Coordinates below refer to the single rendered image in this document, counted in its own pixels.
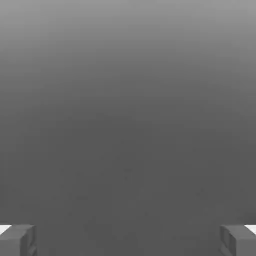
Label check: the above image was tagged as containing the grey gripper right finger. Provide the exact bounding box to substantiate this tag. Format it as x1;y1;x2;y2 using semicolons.
219;224;256;256

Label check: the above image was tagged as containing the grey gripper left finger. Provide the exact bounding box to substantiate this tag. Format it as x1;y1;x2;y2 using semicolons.
0;224;38;256

